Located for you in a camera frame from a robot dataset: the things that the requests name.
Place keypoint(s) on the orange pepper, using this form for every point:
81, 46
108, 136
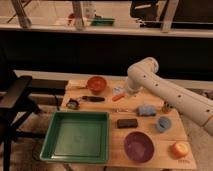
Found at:
118, 97

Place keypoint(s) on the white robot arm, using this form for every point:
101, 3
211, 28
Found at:
196, 107

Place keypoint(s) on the green plastic tray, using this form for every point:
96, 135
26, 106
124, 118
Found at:
77, 137

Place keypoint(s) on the red bowl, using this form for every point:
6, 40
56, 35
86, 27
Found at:
96, 84

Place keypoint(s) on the light blue crumpled cloth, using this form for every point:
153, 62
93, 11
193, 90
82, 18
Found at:
118, 90

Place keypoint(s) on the metal utensil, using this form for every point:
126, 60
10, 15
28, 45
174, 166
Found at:
117, 110

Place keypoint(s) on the small dark round object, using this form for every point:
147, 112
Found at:
73, 104

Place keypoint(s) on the black rectangular block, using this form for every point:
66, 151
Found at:
127, 123

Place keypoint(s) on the blue sponge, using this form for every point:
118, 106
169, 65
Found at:
146, 110

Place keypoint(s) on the small brown bottle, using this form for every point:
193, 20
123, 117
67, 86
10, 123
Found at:
166, 108

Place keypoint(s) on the blue cup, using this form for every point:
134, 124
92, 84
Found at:
163, 124

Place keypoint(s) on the purple bowl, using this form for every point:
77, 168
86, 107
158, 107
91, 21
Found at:
138, 147

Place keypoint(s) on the orange yellow fruit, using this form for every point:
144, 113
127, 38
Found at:
179, 149

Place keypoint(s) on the black handled tool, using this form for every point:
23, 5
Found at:
93, 98

